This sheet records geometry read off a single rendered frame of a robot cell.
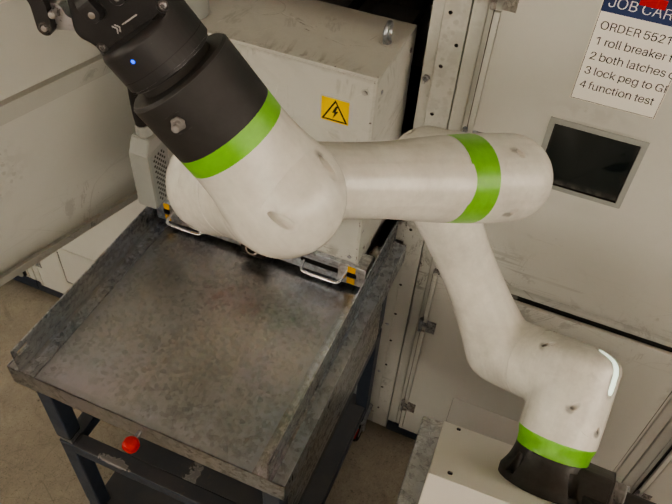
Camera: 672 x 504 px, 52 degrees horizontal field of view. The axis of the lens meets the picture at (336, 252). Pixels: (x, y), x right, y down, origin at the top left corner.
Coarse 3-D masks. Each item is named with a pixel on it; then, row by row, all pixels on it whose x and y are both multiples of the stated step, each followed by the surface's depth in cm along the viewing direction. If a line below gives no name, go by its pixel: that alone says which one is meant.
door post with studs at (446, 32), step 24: (456, 0) 123; (432, 24) 128; (456, 24) 126; (432, 48) 131; (456, 48) 129; (432, 72) 135; (456, 72) 132; (432, 96) 138; (432, 120) 141; (408, 240) 167; (408, 264) 172; (408, 288) 178; (384, 384) 212; (384, 408) 221
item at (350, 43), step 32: (224, 0) 136; (256, 0) 137; (288, 0) 137; (224, 32) 127; (256, 32) 128; (288, 32) 129; (320, 32) 129; (352, 32) 130; (320, 64) 121; (352, 64) 122; (384, 64) 122; (384, 96) 127; (384, 128) 135
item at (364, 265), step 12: (168, 204) 163; (228, 240) 163; (312, 252) 154; (312, 264) 156; (324, 264) 155; (336, 264) 153; (348, 264) 152; (360, 264) 152; (372, 264) 155; (336, 276) 156; (348, 276) 154; (360, 276) 153
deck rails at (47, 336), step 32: (160, 224) 168; (128, 256) 160; (384, 256) 163; (96, 288) 153; (352, 288) 157; (64, 320) 146; (352, 320) 151; (32, 352) 139; (320, 352) 144; (320, 384) 139; (288, 416) 133; (288, 448) 129
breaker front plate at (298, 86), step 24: (240, 48) 126; (264, 72) 127; (288, 72) 125; (312, 72) 123; (336, 72) 121; (288, 96) 129; (312, 96) 126; (336, 96) 124; (360, 96) 122; (312, 120) 130; (360, 120) 126; (336, 240) 150
